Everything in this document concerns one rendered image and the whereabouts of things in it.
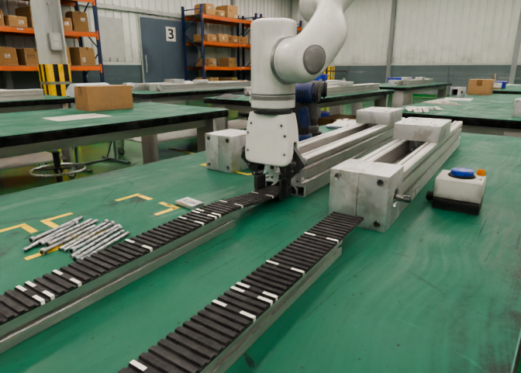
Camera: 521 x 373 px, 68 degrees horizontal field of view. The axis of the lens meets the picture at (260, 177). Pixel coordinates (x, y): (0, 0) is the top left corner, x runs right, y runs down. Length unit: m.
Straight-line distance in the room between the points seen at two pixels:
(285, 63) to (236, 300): 0.40
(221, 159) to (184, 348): 0.70
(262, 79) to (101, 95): 2.06
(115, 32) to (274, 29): 12.09
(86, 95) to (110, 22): 10.07
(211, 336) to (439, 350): 0.22
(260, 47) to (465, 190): 0.45
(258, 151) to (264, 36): 0.21
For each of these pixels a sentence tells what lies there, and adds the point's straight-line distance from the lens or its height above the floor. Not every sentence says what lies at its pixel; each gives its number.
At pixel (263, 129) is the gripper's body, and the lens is 0.74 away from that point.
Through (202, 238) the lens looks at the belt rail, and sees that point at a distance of 0.60.
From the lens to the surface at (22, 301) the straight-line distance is 0.47.
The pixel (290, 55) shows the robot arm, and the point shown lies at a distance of 0.66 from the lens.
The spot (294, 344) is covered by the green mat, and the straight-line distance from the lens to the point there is 0.41.
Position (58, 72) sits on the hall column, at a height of 0.99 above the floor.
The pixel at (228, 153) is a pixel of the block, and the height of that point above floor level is 0.83.
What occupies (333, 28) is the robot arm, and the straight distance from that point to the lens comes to 0.70.
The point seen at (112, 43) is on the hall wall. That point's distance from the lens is 12.67.
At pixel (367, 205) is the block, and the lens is 0.66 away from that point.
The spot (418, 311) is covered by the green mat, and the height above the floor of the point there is 0.78.
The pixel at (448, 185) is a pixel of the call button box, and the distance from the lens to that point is 0.80.
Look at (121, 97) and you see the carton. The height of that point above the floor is 0.86.
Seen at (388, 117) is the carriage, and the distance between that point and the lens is 1.31.
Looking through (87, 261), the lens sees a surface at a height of 0.81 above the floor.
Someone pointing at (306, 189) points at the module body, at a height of 0.80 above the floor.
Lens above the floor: 1.04
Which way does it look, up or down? 16 degrees down
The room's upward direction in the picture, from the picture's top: straight up
